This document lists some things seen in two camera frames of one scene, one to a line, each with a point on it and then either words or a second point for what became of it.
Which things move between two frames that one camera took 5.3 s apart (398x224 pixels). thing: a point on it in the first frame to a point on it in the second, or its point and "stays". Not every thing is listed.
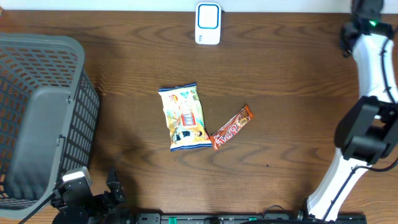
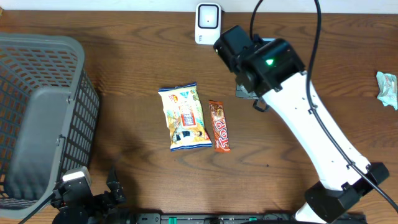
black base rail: x=252 y=218 stays
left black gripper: x=111 y=201 stays
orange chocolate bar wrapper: x=234 y=124 to x=221 y=138
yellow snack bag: x=185 y=117 stays
